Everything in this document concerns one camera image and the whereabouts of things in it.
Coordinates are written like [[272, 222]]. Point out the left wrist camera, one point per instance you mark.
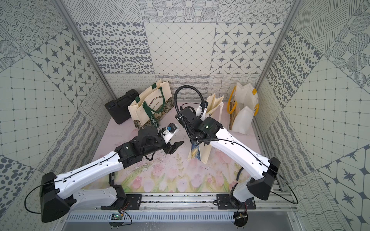
[[168, 132]]

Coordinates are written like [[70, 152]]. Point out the left circuit board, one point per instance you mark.
[[116, 220]]

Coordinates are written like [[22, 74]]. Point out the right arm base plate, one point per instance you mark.
[[225, 201]]

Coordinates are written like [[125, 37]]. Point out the pink floral table mat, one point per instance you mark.
[[173, 173]]

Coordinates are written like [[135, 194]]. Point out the circuit board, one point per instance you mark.
[[240, 218], [116, 220]]

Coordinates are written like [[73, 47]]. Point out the aluminium mounting rail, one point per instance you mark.
[[187, 202]]

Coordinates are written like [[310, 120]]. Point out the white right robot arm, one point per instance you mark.
[[262, 170]]

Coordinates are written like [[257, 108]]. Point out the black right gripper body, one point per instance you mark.
[[190, 134]]

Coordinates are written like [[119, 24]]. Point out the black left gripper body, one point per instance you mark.
[[167, 147]]

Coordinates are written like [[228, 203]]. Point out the yellow handled white bag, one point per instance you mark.
[[242, 106]]

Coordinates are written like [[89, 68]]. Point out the black plastic tool case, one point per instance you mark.
[[118, 109]]

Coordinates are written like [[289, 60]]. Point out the right circuit board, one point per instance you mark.
[[240, 218]]

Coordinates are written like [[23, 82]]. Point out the green handled exhibition tote bag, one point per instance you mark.
[[152, 105]]

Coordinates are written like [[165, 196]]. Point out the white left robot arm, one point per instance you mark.
[[61, 193]]

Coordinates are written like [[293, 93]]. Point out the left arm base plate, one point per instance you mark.
[[129, 201]]

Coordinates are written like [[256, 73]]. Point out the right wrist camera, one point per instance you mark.
[[201, 110]]

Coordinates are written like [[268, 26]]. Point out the starry night canvas tote bag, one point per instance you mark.
[[202, 151]]

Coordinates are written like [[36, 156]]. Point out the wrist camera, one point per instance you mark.
[[201, 110], [168, 132]]

